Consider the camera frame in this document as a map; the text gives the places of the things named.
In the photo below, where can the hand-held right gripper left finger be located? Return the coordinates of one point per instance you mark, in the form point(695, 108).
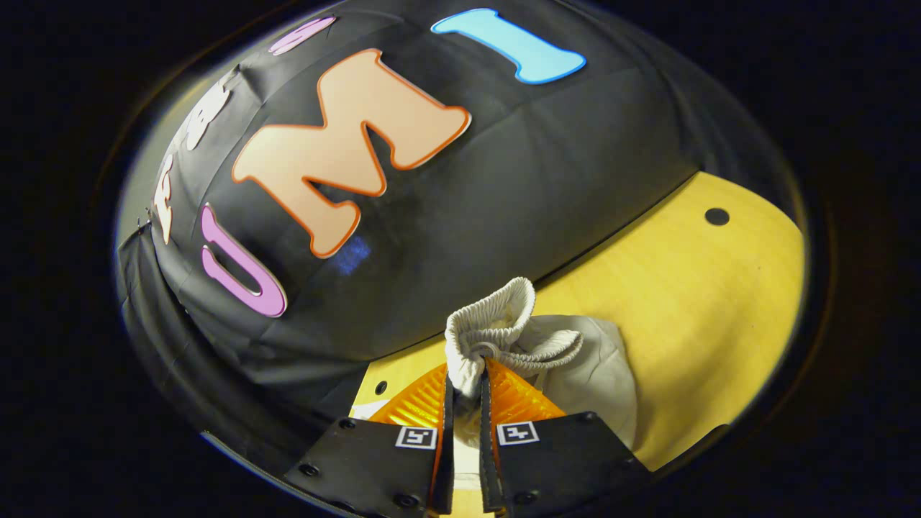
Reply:
point(447, 432)

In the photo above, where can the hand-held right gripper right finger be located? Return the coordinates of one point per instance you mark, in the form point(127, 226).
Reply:
point(486, 446)

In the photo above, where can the black backdrop cloth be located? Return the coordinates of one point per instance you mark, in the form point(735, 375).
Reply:
point(504, 194)

